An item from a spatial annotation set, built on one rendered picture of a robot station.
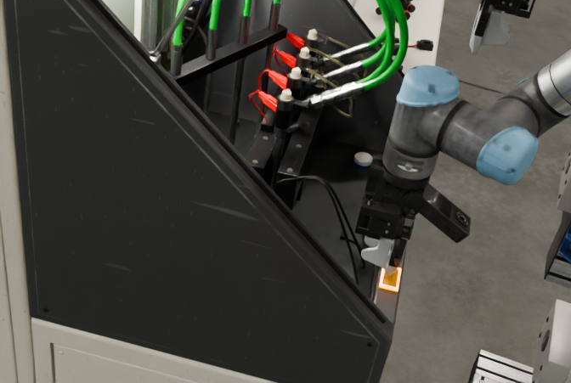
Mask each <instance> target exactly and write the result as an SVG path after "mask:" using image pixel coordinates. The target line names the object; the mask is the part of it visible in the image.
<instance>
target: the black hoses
mask: <svg viewBox="0 0 571 383"><path fill-rule="evenodd" d="M211 3H212V0H202V3H201V7H200V10H199V13H198V15H197V17H196V20H194V19H192V18H188V17H186V19H185V22H190V23H192V24H193V28H192V27H189V26H186V25H184V24H183V30H186V31H190V34H187V33H186V32H184V31H183V32H182V36H184V37H186V38H187V41H186V42H185V41H184V40H183V38H182V42H181V43H182V44H183V47H182V56H183V55H184V53H185V52H186V50H187V49H188V48H189V46H190V44H191V43H192V42H193V41H194V39H195V38H196V37H197V36H198V35H201V37H202V39H203V41H204V43H205V44H206V39H207V33H206V32H204V31H203V29H204V27H205V26H206V24H207V22H208V21H209V19H210V17H211V10H210V12H209V13H208V15H206V13H207V11H208V9H209V7H210V5H211ZM205 17H206V18H205ZM203 20H204V21H203Z"/></svg>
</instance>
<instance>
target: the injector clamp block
mask: <svg viewBox="0 0 571 383"><path fill-rule="evenodd" d="M324 91H325V88H324V87H316V86H312V87H311V88H310V90H309V92H308V96H310V95H313V94H316V93H321V92H324ZM308 96H307V98H308ZM326 106H327V105H325V106H324V107H321V108H318V109H315V108H314V107H313V106H309V107H308V108H305V107H304V108H303V109H302V111H301V114H300V116H299V118H298V121H300V122H301V123H302V128H300V129H297V130H295V131H294V132H293V134H292V135H291V140H290V142H289V144H288V146H287V149H286V151H285V154H284V157H283V160H282V162H281V164H280V168H279V170H278V172H277V178H276V184H275V189H274V192H275V193H276V194H277V195H278V196H279V197H280V198H281V199H282V201H283V202H284V203H285V204H286V205H287V206H288V207H289V209H290V210H291V211H292V209H293V206H294V204H295V201H296V200H300V199H301V197H302V192H303V190H304V187H305V184H306V182H307V180H304V181H300V182H296V183H288V184H287V185H286V186H284V185H283V184H284V183H285V182H283V183H280V184H277V182H279V181H280V180H283V179H288V178H294V177H302V176H308V174H309V172H310V167H311V162H312V158H313V152H314V145H315V142H316V140H317V137H318V135H319V130H320V128H321V125H322V122H323V120H324V117H325V111H326ZM274 135H275V131H274V129H273V130H272V132H265V131H261V130H260V129H259V131H258V134H257V136H256V138H255V140H254V143H253V145H252V147H251V149H250V152H249V154H248V156H247V157H246V161H247V162H248V163H249V164H250V165H251V166H252V168H253V169H254V170H255V171H256V172H257V173H258V174H259V175H260V177H261V178H262V179H263V180H264V181H265V182H266V183H267V184H268V181H269V171H270V165H271V160H272V154H273V148H274V144H273V142H274Z"/></svg>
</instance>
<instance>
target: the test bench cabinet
mask: <svg viewBox="0 0 571 383"><path fill-rule="evenodd" d="M31 332H32V342H33V352H34V363H35V373H36V383H277V382H273V381H270V380H265V379H261V378H257V377H254V376H251V375H245V374H242V373H239V372H235V371H232V370H228V369H223V368H219V367H216V366H213V365H210V364H206V363H201V362H197V361H194V360H190V359H187V358H181V357H178V356H175V355H172V354H168V353H165V352H159V351H156V350H153V349H149V348H146V347H142V346H137V345H134V344H130V343H127V342H124V341H118V340H115V339H111V338H108V337H104V336H102V335H96V334H92V333H89V332H86V331H82V330H79V329H73V328H70V327H66V326H64V325H60V324H54V323H51V322H48V321H44V320H41V319H38V318H31Z"/></svg>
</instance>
